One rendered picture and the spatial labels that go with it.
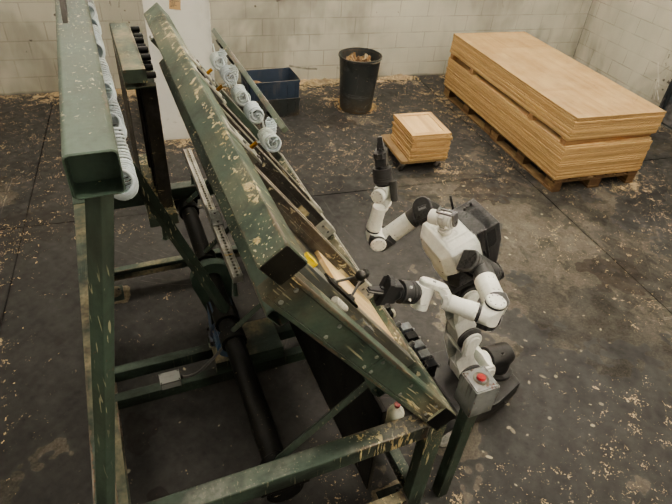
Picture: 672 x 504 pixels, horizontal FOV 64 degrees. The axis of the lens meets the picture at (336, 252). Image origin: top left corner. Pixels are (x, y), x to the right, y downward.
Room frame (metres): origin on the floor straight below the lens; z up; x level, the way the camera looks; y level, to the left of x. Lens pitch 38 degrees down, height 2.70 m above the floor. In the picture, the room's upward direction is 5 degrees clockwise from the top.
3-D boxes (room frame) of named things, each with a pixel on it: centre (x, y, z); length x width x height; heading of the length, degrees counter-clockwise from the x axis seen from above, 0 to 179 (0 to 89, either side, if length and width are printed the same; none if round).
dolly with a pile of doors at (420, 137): (5.12, -0.71, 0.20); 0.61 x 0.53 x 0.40; 20
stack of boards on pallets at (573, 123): (5.96, -2.11, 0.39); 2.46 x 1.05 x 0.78; 20
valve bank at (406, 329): (1.84, -0.40, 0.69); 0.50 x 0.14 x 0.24; 26
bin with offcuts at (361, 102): (6.27, -0.08, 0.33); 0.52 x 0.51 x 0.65; 20
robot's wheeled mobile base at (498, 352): (2.09, -0.82, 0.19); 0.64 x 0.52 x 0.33; 116
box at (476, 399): (1.47, -0.65, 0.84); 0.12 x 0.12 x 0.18; 26
